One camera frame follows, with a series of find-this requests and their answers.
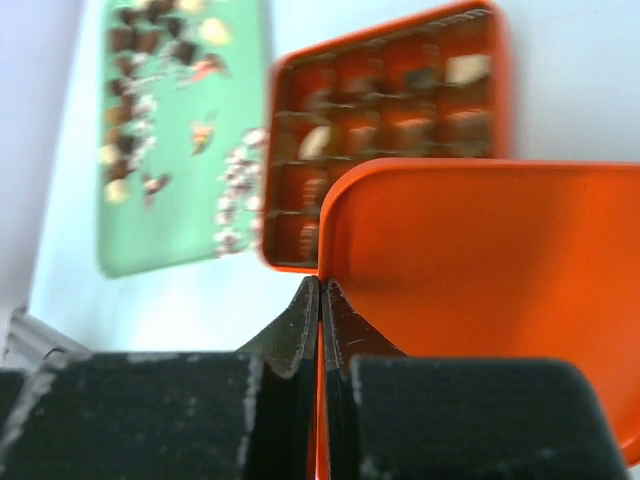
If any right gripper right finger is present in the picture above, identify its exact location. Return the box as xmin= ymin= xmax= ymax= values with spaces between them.
xmin=321 ymin=280 xmax=629 ymax=479

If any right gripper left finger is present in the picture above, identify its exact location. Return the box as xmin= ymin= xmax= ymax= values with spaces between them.
xmin=1 ymin=276 xmax=320 ymax=479

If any orange box lid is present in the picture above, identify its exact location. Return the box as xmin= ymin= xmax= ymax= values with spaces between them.
xmin=318 ymin=158 xmax=639 ymax=466

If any green floral tray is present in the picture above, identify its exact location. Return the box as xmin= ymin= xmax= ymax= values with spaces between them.
xmin=97 ymin=1 xmax=270 ymax=278

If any orange chocolate box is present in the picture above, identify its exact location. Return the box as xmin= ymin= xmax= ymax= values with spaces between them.
xmin=261 ymin=1 xmax=512 ymax=274

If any white square chocolate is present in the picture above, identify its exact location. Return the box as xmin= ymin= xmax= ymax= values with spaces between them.
xmin=445 ymin=54 xmax=491 ymax=86

